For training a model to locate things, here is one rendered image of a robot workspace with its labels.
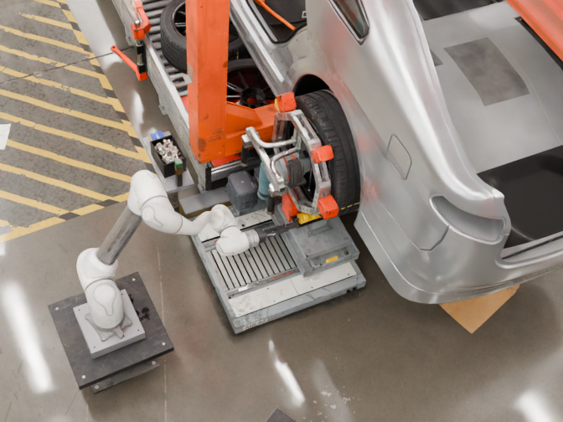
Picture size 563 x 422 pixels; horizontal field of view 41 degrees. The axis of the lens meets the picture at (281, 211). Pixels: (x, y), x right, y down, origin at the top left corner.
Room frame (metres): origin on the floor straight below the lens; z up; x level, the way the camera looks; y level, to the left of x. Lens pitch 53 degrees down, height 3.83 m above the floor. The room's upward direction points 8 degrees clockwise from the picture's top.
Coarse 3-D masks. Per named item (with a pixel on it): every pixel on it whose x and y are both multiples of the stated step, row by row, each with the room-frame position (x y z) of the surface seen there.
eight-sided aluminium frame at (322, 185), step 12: (276, 120) 2.73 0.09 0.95; (288, 120) 2.63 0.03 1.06; (300, 120) 2.61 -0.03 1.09; (276, 132) 2.73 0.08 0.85; (300, 132) 2.52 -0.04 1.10; (312, 132) 2.52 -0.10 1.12; (312, 144) 2.44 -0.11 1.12; (312, 168) 2.38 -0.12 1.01; (324, 168) 2.38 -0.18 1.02; (288, 180) 2.61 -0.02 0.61; (324, 180) 2.34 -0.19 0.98; (288, 192) 2.55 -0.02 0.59; (300, 192) 2.53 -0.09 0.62; (324, 192) 2.34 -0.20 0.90; (300, 204) 2.43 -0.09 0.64; (312, 204) 2.33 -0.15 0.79
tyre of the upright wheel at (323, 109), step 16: (304, 96) 2.75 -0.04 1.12; (320, 96) 2.75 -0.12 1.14; (304, 112) 2.67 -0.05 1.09; (320, 112) 2.60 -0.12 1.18; (336, 112) 2.61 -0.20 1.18; (320, 128) 2.53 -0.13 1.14; (336, 128) 2.52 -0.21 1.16; (336, 144) 2.45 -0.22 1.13; (352, 144) 2.47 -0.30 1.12; (336, 160) 2.39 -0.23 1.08; (352, 160) 2.42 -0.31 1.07; (336, 176) 2.35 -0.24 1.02; (352, 176) 2.37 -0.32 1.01; (304, 192) 2.56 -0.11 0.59; (336, 192) 2.32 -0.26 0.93; (352, 192) 2.34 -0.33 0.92; (352, 208) 2.35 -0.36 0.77
